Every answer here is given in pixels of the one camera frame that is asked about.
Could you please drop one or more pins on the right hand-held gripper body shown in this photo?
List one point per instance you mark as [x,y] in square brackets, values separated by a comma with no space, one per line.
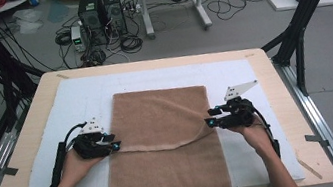
[238,114]

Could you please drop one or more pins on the short beige tape piece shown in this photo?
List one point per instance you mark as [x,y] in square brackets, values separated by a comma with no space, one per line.
[62,76]

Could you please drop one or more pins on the long beige tape strip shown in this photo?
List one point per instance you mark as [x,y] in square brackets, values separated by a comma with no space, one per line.
[311,170]

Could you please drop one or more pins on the person's left hand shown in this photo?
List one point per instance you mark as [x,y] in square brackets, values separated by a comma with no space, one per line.
[76,168]

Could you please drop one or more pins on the blue tape roll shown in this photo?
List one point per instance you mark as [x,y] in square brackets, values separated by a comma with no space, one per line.
[34,0]

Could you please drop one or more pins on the white grid mat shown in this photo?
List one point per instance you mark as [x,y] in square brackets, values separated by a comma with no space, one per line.
[70,95]

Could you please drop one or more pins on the round white table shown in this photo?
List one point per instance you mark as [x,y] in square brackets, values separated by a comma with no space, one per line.
[9,5]

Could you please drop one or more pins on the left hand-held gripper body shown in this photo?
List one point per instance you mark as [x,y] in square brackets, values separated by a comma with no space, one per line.
[90,146]

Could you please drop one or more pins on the black tape piece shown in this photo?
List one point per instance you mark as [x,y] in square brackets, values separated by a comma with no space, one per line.
[9,171]

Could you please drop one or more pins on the large black computer tower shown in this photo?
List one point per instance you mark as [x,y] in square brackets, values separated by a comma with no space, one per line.
[91,17]

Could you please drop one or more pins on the person's right hand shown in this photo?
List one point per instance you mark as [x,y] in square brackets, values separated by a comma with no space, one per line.
[257,136]

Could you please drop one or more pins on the tan towel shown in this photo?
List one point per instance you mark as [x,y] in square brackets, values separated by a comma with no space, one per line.
[165,161]

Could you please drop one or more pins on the clear plastic sheet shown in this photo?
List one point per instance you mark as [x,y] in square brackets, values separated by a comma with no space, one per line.
[28,21]

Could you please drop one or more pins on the power supply with green display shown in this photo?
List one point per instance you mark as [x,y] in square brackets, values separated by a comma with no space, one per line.
[77,40]

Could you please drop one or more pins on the slim black computer tower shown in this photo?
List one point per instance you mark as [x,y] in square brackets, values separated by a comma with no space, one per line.
[114,12]

